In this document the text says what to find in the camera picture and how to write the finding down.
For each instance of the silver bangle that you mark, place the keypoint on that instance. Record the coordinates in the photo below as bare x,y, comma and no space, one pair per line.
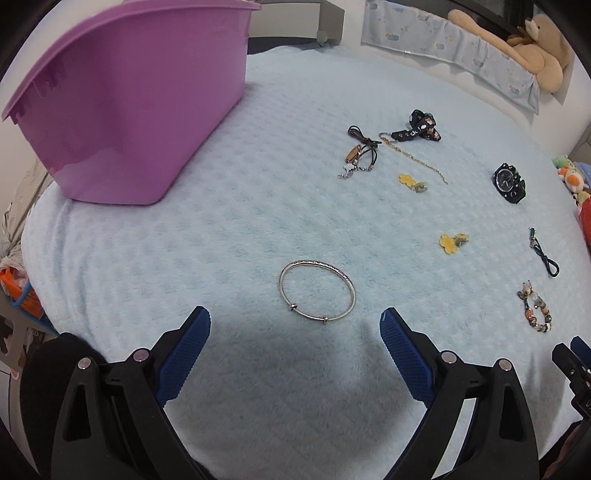
326,319

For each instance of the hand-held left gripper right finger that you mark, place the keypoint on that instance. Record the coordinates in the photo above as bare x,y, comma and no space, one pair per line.
406,355

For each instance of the small colourful plush toys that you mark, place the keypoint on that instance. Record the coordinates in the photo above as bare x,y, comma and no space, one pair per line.
570,177

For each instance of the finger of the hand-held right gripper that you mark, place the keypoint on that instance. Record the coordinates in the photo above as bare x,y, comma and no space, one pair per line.
581,353

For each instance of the purple plastic tub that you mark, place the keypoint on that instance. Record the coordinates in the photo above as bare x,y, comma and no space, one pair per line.
129,101

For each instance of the tan teddy bear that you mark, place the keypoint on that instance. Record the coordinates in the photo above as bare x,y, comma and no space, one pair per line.
540,55

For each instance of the orange basket with blue frame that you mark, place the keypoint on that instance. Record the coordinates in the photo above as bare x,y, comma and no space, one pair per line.
25,297

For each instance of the blue printed bed bumper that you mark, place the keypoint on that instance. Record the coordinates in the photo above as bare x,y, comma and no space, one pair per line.
461,41

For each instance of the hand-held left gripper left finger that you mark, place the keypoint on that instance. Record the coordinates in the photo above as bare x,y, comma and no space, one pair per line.
182,355

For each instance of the black wristwatch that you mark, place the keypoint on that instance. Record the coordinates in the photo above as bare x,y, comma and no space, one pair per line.
505,177

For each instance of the grey chair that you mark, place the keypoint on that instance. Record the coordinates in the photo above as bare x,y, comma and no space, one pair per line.
332,18

